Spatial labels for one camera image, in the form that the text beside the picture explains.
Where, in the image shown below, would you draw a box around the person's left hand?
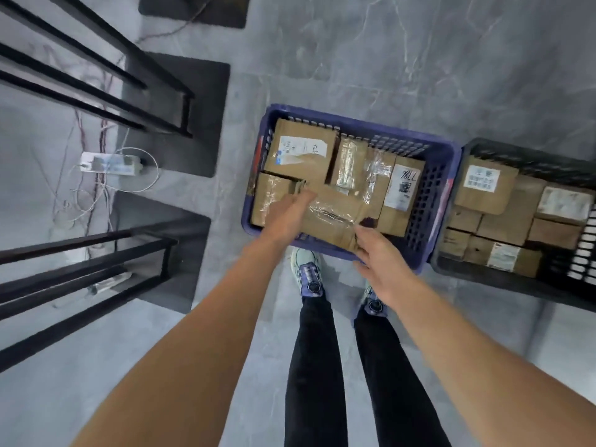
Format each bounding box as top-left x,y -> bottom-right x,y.
260,188 -> 318,250

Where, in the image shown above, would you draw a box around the person's right hand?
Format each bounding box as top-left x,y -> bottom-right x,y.
351,225 -> 415,303

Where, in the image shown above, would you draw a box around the square brown box clear tape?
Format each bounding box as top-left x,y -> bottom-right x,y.
250,171 -> 304,228

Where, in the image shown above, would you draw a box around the brown box handwritten label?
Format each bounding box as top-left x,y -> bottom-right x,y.
376,155 -> 427,238

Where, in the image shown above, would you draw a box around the brown box round hole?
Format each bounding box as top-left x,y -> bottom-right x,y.
297,183 -> 369,253

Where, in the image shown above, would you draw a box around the brown box peeling white label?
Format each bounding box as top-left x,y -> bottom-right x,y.
263,118 -> 340,187

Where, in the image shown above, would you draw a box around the small brown box purple edge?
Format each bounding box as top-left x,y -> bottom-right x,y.
440,227 -> 472,261

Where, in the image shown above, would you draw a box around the long taped brown box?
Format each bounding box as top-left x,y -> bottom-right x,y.
361,148 -> 397,220

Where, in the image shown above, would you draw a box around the tall brown box glossy tape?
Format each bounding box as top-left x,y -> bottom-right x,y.
330,137 -> 369,190

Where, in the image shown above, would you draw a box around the brown cardboard box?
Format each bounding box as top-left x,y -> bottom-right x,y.
445,205 -> 483,234

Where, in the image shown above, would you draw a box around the black plastic crate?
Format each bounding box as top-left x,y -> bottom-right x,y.
430,137 -> 596,315

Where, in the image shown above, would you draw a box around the brown box square white label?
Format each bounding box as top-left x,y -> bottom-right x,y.
454,158 -> 520,216

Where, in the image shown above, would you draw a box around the blue plastic crate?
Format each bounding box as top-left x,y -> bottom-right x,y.
240,103 -> 463,275

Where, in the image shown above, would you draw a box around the large plain brown box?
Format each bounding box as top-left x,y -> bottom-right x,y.
477,174 -> 548,247

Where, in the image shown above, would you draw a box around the taped brown box red print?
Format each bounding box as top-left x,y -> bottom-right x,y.
527,217 -> 584,251

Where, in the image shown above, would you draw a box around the brown box barcode label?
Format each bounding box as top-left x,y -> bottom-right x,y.
535,186 -> 596,227

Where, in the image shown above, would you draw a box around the person's right forearm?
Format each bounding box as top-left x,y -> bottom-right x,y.
384,274 -> 596,447

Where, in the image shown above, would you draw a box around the person's left forearm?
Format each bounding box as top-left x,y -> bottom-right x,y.
72,232 -> 289,447

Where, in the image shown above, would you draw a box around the person's right shoe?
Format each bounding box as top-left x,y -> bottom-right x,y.
356,286 -> 391,320

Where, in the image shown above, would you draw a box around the person's right leg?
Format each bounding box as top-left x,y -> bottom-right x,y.
353,311 -> 453,447

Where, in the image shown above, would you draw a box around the person's leg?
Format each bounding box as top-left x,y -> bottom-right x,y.
353,311 -> 453,447
284,297 -> 349,447

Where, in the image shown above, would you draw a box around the person's left leg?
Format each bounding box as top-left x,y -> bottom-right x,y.
284,297 -> 349,447

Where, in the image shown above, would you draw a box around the white power strip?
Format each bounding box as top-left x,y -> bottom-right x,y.
79,151 -> 145,176

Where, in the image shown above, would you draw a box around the red and black wires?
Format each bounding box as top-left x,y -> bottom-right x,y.
37,41 -> 129,233

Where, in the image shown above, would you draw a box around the black floor cable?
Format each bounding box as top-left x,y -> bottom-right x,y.
135,0 -> 216,46

